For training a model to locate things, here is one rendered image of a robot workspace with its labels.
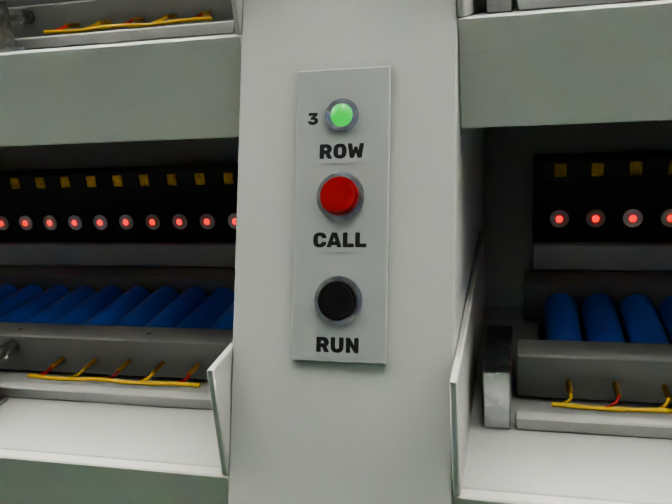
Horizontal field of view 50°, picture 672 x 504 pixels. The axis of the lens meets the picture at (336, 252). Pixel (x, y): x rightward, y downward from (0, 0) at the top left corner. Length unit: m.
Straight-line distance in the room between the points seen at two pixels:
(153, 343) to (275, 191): 0.13
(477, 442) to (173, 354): 0.17
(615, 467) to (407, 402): 0.09
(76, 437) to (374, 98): 0.21
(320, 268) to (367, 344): 0.04
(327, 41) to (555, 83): 0.10
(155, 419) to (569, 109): 0.24
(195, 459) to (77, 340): 0.12
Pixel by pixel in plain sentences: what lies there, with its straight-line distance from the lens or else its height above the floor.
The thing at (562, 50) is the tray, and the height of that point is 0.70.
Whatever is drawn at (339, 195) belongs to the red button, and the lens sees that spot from 0.29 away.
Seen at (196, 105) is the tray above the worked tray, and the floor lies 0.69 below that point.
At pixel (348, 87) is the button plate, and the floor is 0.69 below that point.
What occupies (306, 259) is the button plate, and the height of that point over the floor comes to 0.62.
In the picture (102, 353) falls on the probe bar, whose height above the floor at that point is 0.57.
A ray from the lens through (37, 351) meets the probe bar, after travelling 0.44.
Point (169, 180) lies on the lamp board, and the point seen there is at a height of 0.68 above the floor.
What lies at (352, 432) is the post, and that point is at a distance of 0.30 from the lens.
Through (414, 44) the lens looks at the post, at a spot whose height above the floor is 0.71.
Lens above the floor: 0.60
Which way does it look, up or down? 4 degrees up
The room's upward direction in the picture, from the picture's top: 1 degrees clockwise
